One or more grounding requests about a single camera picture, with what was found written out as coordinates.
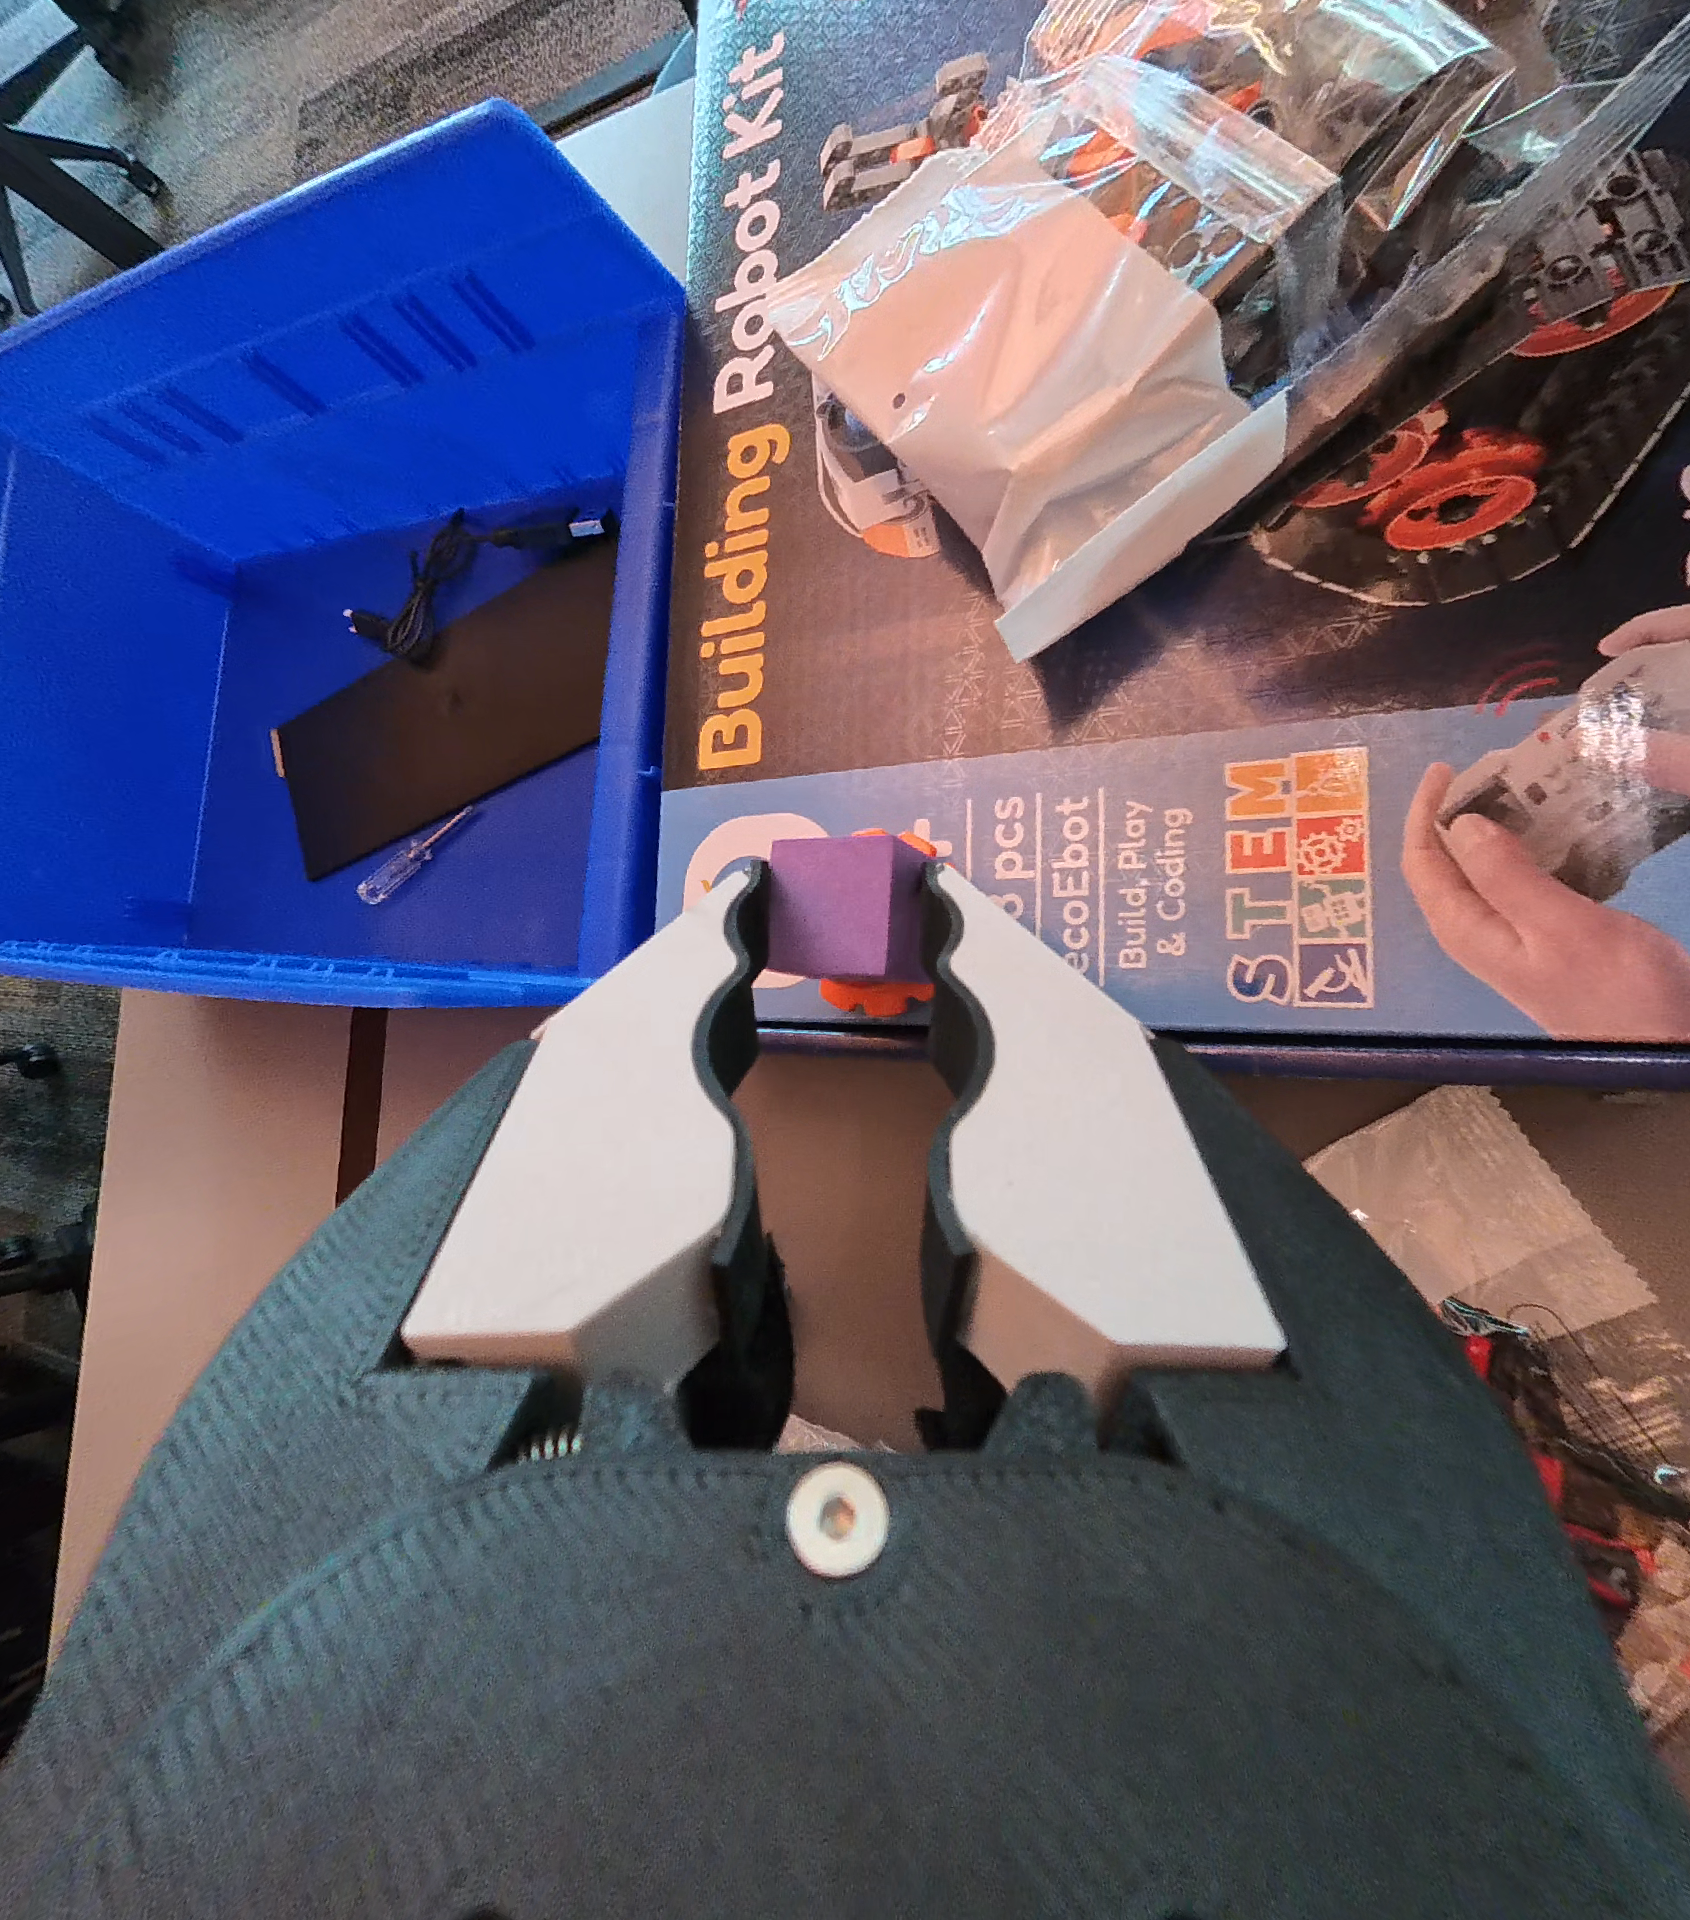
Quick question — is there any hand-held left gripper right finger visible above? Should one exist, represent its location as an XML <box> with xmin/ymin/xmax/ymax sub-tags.
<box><xmin>920</xmin><ymin>866</ymin><xmax>1290</xmax><ymax>1446</ymax></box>

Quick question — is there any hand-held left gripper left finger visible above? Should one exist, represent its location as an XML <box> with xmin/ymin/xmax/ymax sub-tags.
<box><xmin>402</xmin><ymin>866</ymin><xmax>795</xmax><ymax>1448</ymax></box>

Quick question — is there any small orange plastic wheel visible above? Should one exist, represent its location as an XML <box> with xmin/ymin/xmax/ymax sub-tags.
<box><xmin>813</xmin><ymin>828</ymin><xmax>939</xmax><ymax>1026</ymax></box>

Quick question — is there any purple wooden cube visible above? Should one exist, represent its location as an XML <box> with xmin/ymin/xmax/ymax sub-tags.
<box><xmin>770</xmin><ymin>836</ymin><xmax>932</xmax><ymax>984</ymax></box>

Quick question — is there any blue plastic storage bin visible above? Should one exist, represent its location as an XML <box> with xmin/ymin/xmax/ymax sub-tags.
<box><xmin>0</xmin><ymin>97</ymin><xmax>685</xmax><ymax>1011</ymax></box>

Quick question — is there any dark blue cardboard kit box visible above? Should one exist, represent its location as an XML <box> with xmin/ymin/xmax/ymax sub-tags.
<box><xmin>655</xmin><ymin>0</ymin><xmax>1690</xmax><ymax>1082</ymax></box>

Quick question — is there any flat black rectangular panel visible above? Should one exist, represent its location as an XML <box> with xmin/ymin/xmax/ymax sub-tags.
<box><xmin>272</xmin><ymin>547</ymin><xmax>621</xmax><ymax>885</ymax></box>

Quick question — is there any clear bag with white flap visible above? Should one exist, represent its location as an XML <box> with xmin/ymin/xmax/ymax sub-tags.
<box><xmin>761</xmin><ymin>0</ymin><xmax>1690</xmax><ymax>663</ymax></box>

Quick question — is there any light wooden side table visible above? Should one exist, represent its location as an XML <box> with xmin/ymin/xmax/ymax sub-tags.
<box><xmin>0</xmin><ymin>0</ymin><xmax>172</xmax><ymax>319</ymax></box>

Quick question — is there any grey desk with cable flap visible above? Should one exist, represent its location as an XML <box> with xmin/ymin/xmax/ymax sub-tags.
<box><xmin>46</xmin><ymin>982</ymin><xmax>382</xmax><ymax>1631</ymax></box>

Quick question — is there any small clear-handled screwdriver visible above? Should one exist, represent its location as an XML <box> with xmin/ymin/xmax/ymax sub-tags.
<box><xmin>355</xmin><ymin>807</ymin><xmax>476</xmax><ymax>906</ymax></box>

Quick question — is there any black cable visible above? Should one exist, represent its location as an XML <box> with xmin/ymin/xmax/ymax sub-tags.
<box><xmin>342</xmin><ymin>506</ymin><xmax>621</xmax><ymax>670</ymax></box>

